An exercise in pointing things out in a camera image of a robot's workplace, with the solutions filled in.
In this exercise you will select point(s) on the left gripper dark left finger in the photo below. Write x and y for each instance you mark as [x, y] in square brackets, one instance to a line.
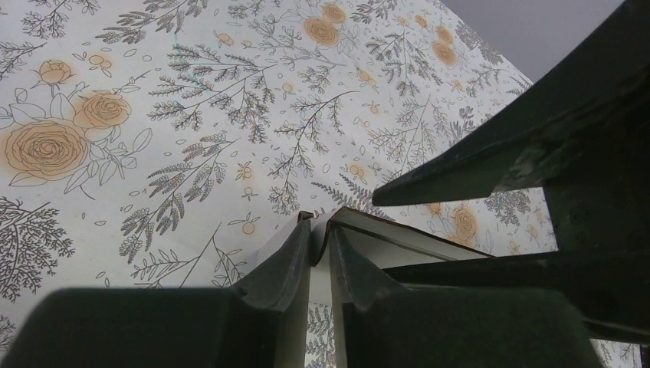
[259, 321]

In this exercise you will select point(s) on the floral patterned table cloth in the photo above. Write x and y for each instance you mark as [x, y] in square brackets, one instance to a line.
[160, 144]

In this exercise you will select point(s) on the white cardboard paper box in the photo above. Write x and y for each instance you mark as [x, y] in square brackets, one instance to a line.
[385, 243]

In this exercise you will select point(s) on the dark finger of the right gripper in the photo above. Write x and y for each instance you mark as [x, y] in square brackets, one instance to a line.
[477, 168]
[477, 272]

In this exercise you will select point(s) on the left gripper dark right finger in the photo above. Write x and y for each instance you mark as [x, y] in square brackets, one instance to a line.
[380, 323]

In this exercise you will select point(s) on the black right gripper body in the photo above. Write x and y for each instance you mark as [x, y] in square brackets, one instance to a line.
[581, 133]

